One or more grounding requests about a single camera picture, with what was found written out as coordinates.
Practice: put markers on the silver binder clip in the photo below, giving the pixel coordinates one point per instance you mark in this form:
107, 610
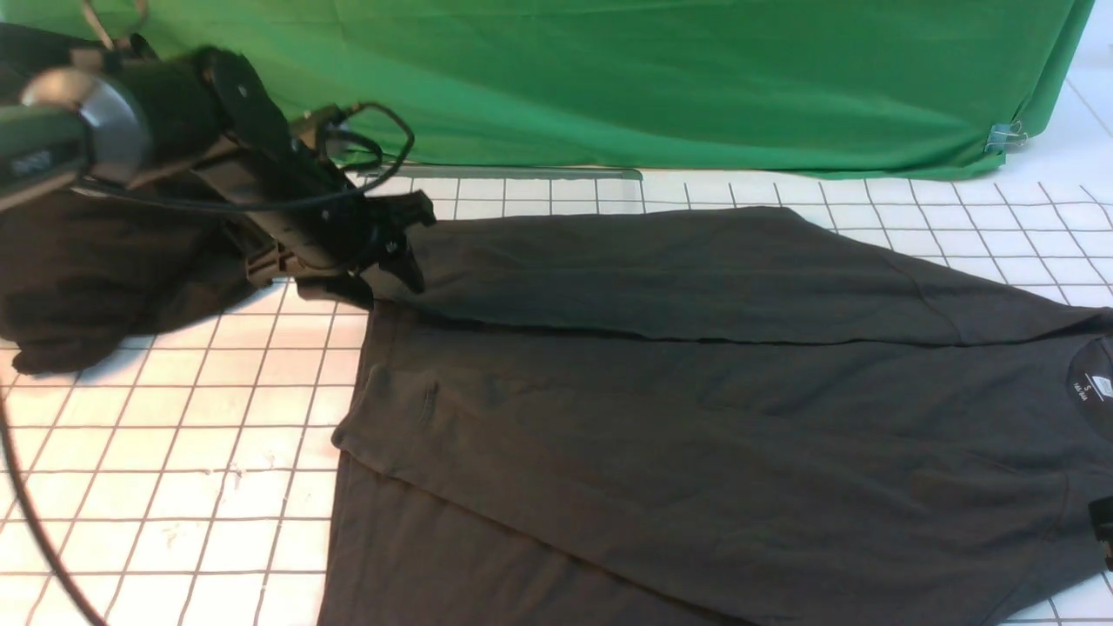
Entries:
1004, 137

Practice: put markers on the gray long-sleeve top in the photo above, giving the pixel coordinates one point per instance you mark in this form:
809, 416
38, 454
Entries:
726, 417

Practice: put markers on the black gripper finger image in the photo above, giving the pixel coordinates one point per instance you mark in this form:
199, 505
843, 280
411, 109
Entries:
1101, 522

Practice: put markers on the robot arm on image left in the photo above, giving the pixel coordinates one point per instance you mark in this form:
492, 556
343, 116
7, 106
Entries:
112, 87

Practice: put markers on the green backdrop cloth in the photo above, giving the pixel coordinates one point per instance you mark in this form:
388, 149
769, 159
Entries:
838, 89

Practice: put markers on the black crumpled garment pile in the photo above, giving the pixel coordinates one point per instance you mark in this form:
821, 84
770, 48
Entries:
81, 274

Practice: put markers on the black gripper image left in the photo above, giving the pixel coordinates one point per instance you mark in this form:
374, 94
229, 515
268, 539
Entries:
301, 218

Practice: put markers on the black cable image left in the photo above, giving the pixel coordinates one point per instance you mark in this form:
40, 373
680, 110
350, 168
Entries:
59, 147

